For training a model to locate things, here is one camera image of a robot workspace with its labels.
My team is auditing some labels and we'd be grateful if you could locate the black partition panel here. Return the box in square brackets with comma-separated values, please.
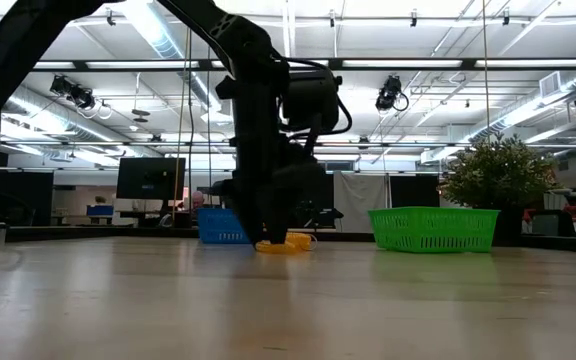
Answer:
[10, 171, 55, 226]
[389, 174, 442, 208]

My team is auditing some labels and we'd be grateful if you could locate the grey curtain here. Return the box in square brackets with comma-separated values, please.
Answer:
[333, 171, 389, 234]

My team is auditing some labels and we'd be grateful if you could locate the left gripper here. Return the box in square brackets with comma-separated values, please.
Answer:
[216, 69, 325, 246]

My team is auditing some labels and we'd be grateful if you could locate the potted green plant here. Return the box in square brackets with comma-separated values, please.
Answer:
[439, 133, 560, 246]

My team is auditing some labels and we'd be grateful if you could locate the green plastic basket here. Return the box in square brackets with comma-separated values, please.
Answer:
[367, 206, 501, 254]

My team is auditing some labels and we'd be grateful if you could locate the person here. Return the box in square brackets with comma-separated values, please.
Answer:
[182, 190, 209, 214]

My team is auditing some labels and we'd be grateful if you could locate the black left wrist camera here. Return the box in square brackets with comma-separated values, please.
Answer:
[281, 67, 344, 134]

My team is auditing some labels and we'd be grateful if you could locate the black background monitor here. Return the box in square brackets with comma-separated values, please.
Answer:
[116, 157, 187, 201]

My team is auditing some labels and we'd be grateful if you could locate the blue plastic basket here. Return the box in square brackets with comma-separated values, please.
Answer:
[196, 207, 249, 245]

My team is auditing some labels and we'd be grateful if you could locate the black aluminium table frame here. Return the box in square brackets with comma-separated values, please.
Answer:
[0, 222, 576, 255]

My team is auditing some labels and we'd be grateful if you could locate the black chair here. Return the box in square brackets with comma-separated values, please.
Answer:
[522, 187, 576, 237]

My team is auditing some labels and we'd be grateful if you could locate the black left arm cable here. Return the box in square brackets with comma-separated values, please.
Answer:
[287, 57, 354, 140]

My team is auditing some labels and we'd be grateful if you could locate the black hanging cable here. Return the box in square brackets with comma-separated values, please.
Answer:
[205, 44, 214, 201]

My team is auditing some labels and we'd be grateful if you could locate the black overhead light bar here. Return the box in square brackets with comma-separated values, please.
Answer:
[32, 58, 576, 72]

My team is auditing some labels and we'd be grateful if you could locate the silver air duct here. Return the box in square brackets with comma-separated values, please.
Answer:
[467, 69, 576, 146]
[0, 84, 119, 146]

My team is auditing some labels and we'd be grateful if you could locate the thin hanging cord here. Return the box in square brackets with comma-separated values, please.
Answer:
[481, 0, 492, 142]

